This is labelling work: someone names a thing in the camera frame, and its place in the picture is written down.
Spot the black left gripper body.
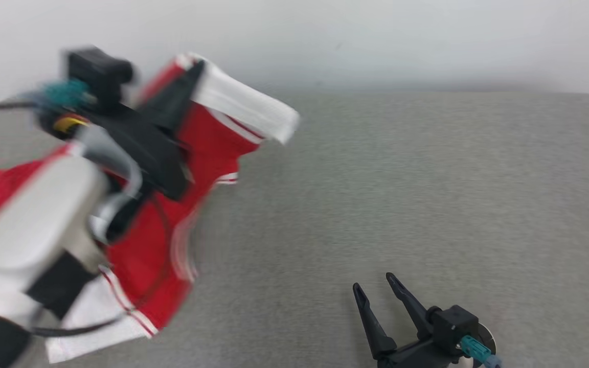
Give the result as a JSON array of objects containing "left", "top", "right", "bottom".
[{"left": 70, "top": 105, "right": 195, "bottom": 201}]

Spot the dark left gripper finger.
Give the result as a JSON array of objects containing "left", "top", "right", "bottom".
[{"left": 139, "top": 60, "right": 206, "bottom": 129}]

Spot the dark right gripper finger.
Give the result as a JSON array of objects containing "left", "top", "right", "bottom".
[
  {"left": 352, "top": 282, "right": 398, "bottom": 360},
  {"left": 386, "top": 272, "right": 432, "bottom": 341}
]

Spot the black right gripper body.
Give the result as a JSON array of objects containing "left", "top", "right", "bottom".
[{"left": 376, "top": 336, "right": 460, "bottom": 368}]

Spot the red white basketball jersey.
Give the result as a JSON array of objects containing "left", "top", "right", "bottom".
[{"left": 0, "top": 51, "right": 301, "bottom": 364}]

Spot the grey fabric sofa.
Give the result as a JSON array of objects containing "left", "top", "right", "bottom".
[{"left": 0, "top": 89, "right": 589, "bottom": 368}]

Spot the teal plug right camera cable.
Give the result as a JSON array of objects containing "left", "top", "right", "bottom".
[{"left": 460, "top": 335, "right": 503, "bottom": 368}]

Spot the teal plug camera cable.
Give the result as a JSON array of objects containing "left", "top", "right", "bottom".
[
  {"left": 0, "top": 79, "right": 94, "bottom": 114},
  {"left": 460, "top": 335, "right": 503, "bottom": 368}
]

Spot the teal plug left camera cable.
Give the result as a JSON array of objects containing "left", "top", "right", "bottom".
[{"left": 0, "top": 79, "right": 94, "bottom": 114}]

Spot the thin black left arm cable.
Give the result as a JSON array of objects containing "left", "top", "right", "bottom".
[{"left": 31, "top": 194, "right": 172, "bottom": 338}]

